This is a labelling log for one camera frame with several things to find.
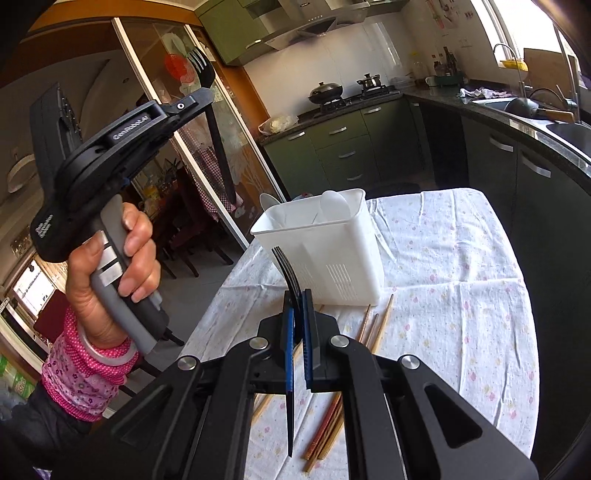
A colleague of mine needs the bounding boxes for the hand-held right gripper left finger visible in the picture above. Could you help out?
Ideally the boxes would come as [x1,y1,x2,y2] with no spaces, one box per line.
[65,307,297,480]

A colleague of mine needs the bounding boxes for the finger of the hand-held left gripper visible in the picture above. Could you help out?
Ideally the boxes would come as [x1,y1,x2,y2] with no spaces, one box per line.
[151,89,216,140]

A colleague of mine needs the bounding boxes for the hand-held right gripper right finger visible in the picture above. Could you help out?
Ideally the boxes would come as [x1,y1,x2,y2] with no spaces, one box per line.
[301,289,540,480]

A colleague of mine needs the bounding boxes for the black plastic fork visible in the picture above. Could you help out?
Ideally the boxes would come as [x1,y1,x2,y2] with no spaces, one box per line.
[271,246,306,457]
[186,48,238,204]

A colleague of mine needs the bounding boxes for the dark brown chopstick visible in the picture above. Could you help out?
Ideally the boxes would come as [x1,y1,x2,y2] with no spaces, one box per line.
[302,304,372,461]
[304,314,380,472]

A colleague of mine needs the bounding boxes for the white plastic utensil holder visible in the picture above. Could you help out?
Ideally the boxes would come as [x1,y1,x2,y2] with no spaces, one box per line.
[250,188,384,306]

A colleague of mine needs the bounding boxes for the person's left forearm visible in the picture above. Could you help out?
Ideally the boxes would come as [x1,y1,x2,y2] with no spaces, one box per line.
[0,307,139,480]

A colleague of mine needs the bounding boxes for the person's left hand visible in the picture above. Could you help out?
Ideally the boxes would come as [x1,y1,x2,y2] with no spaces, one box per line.
[65,201,162,346]

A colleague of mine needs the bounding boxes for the glass sliding door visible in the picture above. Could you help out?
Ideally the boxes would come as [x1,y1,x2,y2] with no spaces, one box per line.
[112,16,288,254]

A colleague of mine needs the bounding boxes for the red checked apron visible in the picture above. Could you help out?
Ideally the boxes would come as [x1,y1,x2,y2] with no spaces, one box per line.
[178,124,246,223]

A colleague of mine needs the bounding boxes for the plastic bag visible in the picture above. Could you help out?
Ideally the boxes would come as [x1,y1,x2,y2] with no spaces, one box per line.
[257,113,299,136]

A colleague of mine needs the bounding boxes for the dark wooden dining chair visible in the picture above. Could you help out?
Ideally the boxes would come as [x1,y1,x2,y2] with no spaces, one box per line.
[168,203,235,278]

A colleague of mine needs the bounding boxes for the black wok with lid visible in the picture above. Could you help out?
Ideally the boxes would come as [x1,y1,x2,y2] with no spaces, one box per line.
[307,82,345,105]

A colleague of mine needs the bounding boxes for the white floral tablecloth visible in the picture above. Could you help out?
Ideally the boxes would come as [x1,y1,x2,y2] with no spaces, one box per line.
[185,187,541,480]

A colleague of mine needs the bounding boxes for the steel range hood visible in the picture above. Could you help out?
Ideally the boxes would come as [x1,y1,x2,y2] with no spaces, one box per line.
[264,0,411,50]

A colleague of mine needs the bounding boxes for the green drawer base cabinet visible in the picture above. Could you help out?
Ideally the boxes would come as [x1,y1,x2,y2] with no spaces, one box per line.
[260,99,428,200]

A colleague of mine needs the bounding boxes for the silver bangle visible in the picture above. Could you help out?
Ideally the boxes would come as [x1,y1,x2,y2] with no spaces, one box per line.
[75,323,140,371]

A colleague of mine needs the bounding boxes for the black gas stove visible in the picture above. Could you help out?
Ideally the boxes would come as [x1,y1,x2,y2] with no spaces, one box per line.
[318,89,403,114]

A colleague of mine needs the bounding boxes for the dark granite countertop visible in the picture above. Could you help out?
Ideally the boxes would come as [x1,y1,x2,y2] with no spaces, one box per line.
[257,84,591,177]

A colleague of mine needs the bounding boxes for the green sink base cabinets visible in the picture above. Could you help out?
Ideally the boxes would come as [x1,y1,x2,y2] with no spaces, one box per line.
[406,99,591,462]

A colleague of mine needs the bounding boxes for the cluster of condiment bottles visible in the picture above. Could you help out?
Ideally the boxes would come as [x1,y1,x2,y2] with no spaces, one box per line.
[431,46,462,78]

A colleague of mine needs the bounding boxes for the grey dish cloth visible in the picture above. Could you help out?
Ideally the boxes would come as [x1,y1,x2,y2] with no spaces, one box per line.
[457,86,509,101]

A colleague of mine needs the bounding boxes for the thin gooseneck faucet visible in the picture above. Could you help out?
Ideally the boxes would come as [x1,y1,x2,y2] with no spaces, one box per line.
[492,43,528,99]

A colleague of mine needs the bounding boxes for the steel double sink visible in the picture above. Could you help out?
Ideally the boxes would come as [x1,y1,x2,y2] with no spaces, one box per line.
[471,95,591,160]

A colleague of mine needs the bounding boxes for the kitchen window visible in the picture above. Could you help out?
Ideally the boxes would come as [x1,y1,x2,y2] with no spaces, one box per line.
[487,0,591,90]

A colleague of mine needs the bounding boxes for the wooden cutting board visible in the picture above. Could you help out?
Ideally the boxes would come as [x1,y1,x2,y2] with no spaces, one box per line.
[523,47,581,89]

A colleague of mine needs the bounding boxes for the tall steel kitchen faucet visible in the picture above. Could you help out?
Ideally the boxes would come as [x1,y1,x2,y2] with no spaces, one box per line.
[551,23,581,123]

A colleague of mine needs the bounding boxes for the green wall cabinets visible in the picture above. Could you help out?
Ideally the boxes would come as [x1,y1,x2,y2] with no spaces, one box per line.
[196,0,289,66]

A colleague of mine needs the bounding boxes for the wall utensil hooks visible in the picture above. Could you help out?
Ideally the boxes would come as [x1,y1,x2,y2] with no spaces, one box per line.
[425,0,472,31]

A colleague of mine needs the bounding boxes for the black pan with wooden handle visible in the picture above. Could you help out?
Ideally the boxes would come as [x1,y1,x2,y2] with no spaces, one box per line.
[504,97,578,123]

